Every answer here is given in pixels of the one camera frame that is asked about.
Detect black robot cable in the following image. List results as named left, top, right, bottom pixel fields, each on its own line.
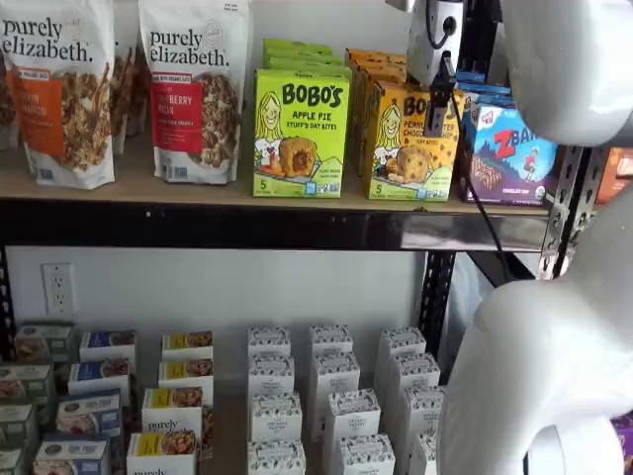
left=425, top=0, right=515, bottom=286

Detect orange Bobo's oat bites box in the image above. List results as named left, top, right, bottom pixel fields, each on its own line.
left=344, top=47, right=411, bottom=159
left=355, top=67, right=426, bottom=180
left=348, top=57, right=415, bottom=169
left=366, top=79, right=466, bottom=203

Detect green Bobo's apple pie box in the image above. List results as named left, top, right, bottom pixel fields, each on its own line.
left=260, top=57, right=350, bottom=71
left=262, top=38, right=334, bottom=51
left=253, top=66, right=353, bottom=199
left=262, top=47, right=344, bottom=60

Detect red label granola bag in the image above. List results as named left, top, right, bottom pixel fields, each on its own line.
left=137, top=0, right=254, bottom=185

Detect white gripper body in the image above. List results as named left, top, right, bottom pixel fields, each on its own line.
left=406, top=0, right=466, bottom=89

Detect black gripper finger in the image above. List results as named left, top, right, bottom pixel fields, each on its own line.
left=423, top=78, right=456, bottom=139

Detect white granola bag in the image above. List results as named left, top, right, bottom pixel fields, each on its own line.
left=111, top=0, right=141, bottom=155
left=126, top=43, right=152, bottom=139

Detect white wall power outlet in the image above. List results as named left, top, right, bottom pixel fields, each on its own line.
left=41, top=261, right=76, bottom=317

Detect green label granola box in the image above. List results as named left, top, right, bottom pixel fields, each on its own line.
left=0, top=363, right=54, bottom=412
left=13, top=321, right=75, bottom=365
left=0, top=447, right=26, bottom=475
left=0, top=404, right=39, bottom=449

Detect blue label granola box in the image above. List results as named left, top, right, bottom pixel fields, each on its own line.
left=67, top=358, right=133, bottom=397
left=78, top=330, right=137, bottom=372
left=55, top=390, right=124, bottom=439
left=33, top=434, right=113, bottom=475

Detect purple snack box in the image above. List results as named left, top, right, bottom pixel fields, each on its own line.
left=610, top=417, right=633, bottom=474

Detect black metal shelf rack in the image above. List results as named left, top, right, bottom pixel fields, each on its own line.
left=0, top=0, right=594, bottom=362

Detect Purely Elizabeth small boxes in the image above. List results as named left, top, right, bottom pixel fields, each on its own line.
left=9, top=319, right=446, bottom=475

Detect orange label granola bag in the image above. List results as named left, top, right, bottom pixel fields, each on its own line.
left=0, top=0, right=116, bottom=191

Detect white patterned carton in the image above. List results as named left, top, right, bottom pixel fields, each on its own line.
left=309, top=324, right=355, bottom=356
left=395, top=385, right=449, bottom=475
left=249, top=393, right=304, bottom=443
left=321, top=388, right=383, bottom=471
left=246, top=325, right=292, bottom=358
left=246, top=353, right=296, bottom=397
left=245, top=439, right=307, bottom=475
left=337, top=433, right=397, bottom=475
left=383, top=352, right=442, bottom=427
left=408, top=432, right=440, bottom=475
left=374, top=326, right=427, bottom=392
left=310, top=350, right=362, bottom=427

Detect yellow label granola box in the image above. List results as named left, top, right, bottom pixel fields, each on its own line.
left=157, top=358, right=215, bottom=405
left=141, top=386, right=215, bottom=456
left=127, top=430, right=199, bottom=475
left=161, top=331, right=215, bottom=361

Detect orange cardboard box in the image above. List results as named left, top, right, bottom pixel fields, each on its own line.
left=595, top=146, right=633, bottom=207

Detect wooden shelf board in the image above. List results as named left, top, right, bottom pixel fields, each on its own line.
left=0, top=108, right=550, bottom=215

